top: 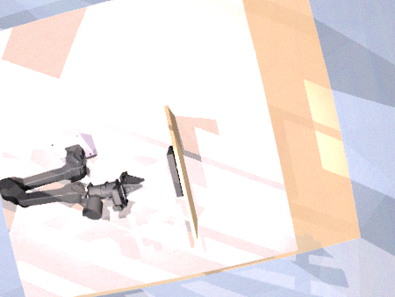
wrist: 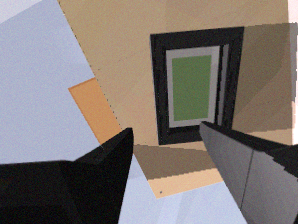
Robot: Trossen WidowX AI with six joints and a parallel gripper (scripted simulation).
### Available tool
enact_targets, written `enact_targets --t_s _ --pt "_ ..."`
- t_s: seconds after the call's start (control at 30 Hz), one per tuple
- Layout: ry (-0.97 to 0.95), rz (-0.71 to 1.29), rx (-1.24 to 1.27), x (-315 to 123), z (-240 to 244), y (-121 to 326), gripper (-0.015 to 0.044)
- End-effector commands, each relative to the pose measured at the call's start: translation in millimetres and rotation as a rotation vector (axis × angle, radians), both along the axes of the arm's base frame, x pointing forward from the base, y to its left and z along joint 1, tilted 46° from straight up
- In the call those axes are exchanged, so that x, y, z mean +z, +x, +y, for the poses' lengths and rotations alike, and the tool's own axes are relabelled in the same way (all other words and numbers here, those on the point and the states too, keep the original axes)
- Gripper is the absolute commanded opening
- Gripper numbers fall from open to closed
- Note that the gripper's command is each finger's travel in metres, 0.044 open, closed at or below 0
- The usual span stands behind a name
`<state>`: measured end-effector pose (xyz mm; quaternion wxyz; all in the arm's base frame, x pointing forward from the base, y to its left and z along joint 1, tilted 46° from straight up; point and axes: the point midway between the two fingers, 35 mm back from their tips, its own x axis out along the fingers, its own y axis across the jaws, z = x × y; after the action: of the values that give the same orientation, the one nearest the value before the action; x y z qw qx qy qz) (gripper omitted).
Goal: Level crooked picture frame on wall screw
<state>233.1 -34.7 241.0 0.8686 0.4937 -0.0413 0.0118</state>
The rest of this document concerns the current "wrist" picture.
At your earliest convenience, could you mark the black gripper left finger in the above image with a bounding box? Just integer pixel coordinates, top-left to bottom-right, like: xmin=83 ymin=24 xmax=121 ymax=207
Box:
xmin=0 ymin=127 xmax=134 ymax=224

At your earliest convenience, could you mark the black picture frame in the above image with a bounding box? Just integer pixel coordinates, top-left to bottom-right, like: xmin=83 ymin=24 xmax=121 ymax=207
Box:
xmin=149 ymin=26 xmax=244 ymax=145

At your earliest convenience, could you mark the tan flat board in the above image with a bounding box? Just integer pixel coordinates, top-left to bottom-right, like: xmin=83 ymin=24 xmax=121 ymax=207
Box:
xmin=57 ymin=0 xmax=293 ymax=198

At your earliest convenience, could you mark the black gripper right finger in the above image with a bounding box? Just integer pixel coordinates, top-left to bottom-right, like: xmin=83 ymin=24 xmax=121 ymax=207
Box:
xmin=200 ymin=121 xmax=298 ymax=224

